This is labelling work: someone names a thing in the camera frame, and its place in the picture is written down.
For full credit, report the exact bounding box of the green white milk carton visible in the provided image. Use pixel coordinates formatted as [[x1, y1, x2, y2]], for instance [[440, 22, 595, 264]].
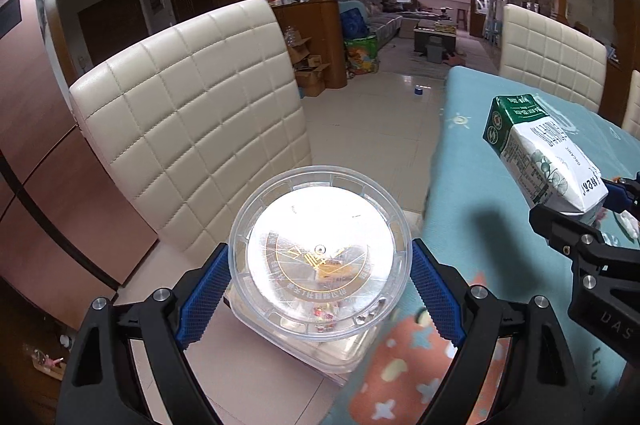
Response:
[[482, 94, 610, 226]]

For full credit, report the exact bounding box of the dark wooden door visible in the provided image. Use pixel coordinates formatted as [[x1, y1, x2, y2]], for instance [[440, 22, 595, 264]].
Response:
[[77, 0, 151, 66]]

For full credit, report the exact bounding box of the grey sofa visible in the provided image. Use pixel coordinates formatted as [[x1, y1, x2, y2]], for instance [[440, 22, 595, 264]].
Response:
[[332, 0, 403, 51]]

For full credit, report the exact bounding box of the pile of cardboard boxes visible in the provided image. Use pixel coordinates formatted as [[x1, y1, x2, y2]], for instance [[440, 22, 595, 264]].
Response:
[[287, 36, 331, 98]]

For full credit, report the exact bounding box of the white air conditioner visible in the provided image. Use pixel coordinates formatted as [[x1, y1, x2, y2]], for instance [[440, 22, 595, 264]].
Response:
[[495, 0, 511, 41]]

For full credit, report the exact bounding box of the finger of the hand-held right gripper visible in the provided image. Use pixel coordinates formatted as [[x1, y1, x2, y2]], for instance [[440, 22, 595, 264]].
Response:
[[601, 172, 640, 213], [529, 202, 640, 301]]

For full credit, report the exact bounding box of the colourful printed bag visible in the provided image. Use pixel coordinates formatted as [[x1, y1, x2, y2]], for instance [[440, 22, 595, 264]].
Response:
[[345, 36, 381, 78]]

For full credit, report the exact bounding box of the brown panelled cabinet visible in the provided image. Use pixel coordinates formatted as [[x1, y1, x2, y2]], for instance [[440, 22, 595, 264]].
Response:
[[0, 0, 158, 331]]

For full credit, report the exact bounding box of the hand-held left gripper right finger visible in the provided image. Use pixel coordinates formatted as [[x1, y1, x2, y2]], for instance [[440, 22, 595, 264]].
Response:
[[410, 239, 583, 425]]

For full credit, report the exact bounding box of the blue cushion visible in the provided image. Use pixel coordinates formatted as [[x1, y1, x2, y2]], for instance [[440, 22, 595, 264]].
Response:
[[341, 10, 368, 40]]

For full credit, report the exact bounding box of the low wooden cabinet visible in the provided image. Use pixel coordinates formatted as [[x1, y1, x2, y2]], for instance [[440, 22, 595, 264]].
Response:
[[272, 0, 348, 91]]

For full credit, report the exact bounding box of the white quilted chair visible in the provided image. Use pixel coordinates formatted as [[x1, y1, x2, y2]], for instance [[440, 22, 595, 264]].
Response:
[[69, 0, 313, 291], [499, 4, 608, 113], [621, 69, 640, 133]]

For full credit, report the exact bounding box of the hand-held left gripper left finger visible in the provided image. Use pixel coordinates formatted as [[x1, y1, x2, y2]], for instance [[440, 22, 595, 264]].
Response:
[[59, 242, 236, 425]]

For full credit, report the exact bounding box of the clear round plastic lid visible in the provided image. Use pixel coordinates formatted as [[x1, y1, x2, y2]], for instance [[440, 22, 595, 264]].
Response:
[[227, 165, 415, 343]]

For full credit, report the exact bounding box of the clear plastic container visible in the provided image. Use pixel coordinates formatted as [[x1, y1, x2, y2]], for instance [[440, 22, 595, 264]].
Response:
[[222, 285, 396, 375]]

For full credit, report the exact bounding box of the dark coffee table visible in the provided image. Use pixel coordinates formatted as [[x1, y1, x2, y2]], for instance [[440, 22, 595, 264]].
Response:
[[414, 19, 457, 53]]

